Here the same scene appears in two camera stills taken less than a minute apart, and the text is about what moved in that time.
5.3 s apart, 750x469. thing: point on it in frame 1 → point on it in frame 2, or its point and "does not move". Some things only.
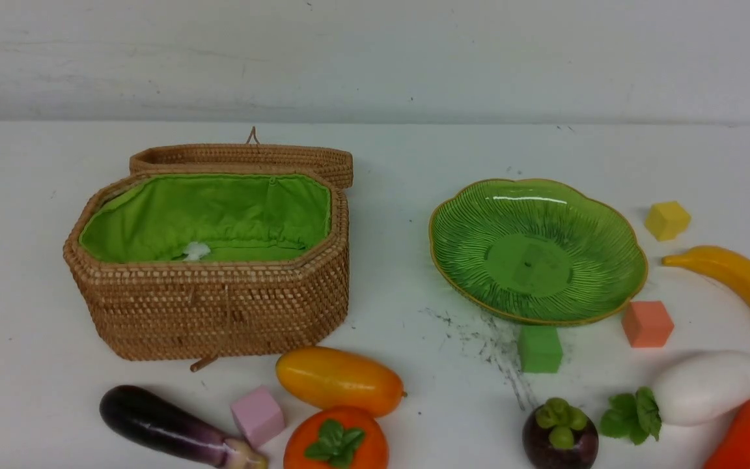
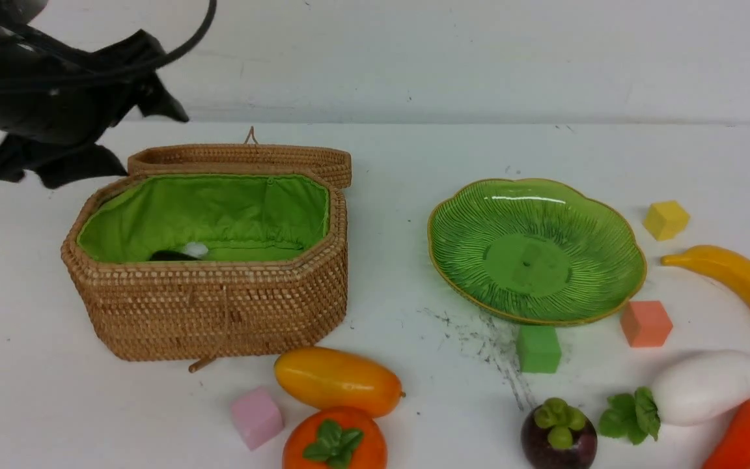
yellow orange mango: x=323 y=379 does not move
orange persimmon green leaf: x=336 y=438 does not move
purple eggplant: x=140 y=413 → x=164 y=255
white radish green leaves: x=689 y=388 does not move
